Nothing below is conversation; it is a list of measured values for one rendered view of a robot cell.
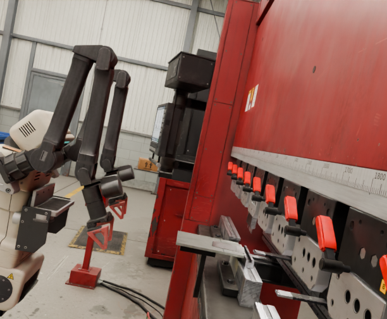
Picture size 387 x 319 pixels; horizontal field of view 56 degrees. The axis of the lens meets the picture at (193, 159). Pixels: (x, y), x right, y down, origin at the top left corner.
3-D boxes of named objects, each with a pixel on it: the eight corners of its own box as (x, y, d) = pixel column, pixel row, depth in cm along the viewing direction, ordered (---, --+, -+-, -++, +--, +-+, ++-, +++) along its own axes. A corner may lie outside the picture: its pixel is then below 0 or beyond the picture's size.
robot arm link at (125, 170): (104, 159, 169) (100, 160, 160) (128, 152, 169) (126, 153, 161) (111, 183, 170) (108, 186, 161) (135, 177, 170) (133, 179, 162)
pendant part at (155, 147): (148, 150, 285) (157, 104, 283) (163, 153, 288) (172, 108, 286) (157, 156, 242) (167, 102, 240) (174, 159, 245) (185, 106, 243)
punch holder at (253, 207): (246, 210, 137) (256, 166, 137) (269, 214, 138) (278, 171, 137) (253, 218, 122) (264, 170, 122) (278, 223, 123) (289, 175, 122)
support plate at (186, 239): (177, 232, 157) (178, 230, 157) (238, 244, 157) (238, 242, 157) (175, 244, 139) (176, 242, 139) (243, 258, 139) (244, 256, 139)
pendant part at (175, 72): (147, 167, 294) (167, 62, 289) (176, 173, 300) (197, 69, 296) (155, 176, 245) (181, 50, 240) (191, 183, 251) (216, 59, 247)
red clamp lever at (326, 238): (315, 211, 58) (324, 266, 51) (341, 216, 58) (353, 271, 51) (311, 218, 59) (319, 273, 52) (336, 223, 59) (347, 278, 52)
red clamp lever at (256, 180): (253, 175, 118) (252, 197, 111) (265, 177, 118) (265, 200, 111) (251, 178, 119) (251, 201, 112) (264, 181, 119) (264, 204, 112)
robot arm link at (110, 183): (81, 167, 126) (75, 169, 117) (114, 158, 126) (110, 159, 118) (92, 200, 127) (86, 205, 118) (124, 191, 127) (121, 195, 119)
